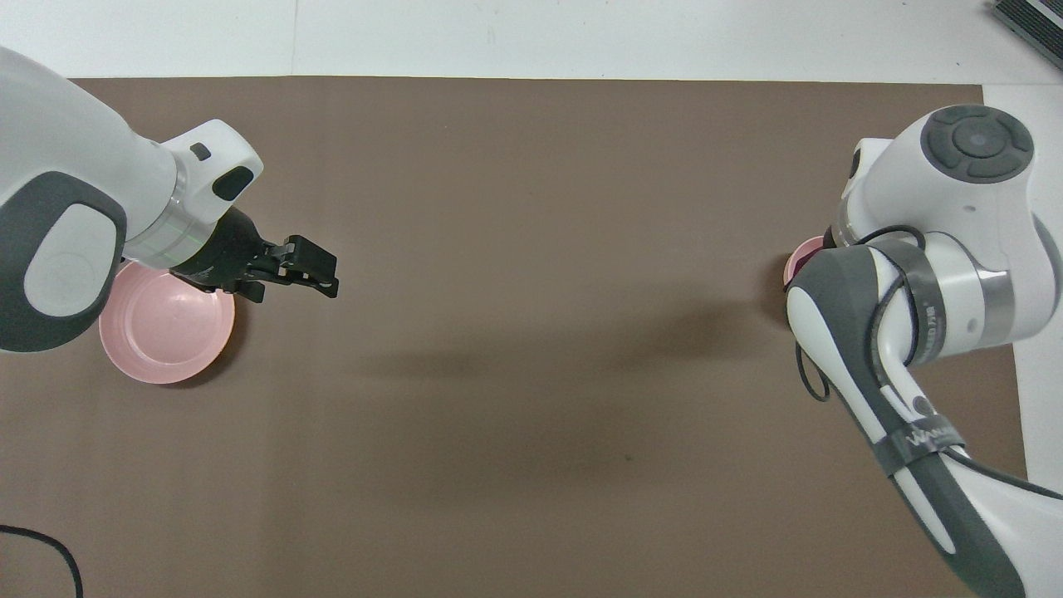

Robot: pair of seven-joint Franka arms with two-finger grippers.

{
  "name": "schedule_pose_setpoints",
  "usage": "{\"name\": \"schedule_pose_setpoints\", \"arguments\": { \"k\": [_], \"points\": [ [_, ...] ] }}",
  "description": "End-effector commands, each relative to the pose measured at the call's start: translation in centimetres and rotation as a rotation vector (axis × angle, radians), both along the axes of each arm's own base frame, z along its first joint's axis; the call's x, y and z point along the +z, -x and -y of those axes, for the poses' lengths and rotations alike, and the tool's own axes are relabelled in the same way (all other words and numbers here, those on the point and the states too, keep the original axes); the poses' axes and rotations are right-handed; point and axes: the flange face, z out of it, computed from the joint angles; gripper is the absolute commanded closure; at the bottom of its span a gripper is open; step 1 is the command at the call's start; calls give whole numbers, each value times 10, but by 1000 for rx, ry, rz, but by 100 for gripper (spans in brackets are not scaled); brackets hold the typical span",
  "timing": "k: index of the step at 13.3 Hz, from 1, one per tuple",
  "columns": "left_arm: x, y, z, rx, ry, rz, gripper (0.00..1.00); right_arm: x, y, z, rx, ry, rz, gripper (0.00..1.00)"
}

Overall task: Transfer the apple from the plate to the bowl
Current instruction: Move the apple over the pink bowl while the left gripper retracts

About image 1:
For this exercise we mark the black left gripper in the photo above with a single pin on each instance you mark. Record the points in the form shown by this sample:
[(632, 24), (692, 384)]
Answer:
[(224, 257)]

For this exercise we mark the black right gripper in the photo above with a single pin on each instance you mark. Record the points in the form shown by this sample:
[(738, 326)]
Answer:
[(834, 237)]

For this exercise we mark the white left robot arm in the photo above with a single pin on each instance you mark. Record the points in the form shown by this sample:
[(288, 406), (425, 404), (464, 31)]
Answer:
[(75, 166)]

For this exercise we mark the pink small bowl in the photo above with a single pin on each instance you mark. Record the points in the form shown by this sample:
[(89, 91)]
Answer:
[(801, 266)]

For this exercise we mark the pink round plate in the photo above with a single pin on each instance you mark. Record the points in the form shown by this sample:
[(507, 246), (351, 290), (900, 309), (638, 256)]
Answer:
[(166, 340)]

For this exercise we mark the brown paper table mat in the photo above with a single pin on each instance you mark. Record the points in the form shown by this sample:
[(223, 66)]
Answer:
[(515, 291)]

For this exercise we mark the dark grey ribbed device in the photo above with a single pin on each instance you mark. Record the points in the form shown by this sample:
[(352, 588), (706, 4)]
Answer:
[(1034, 21)]

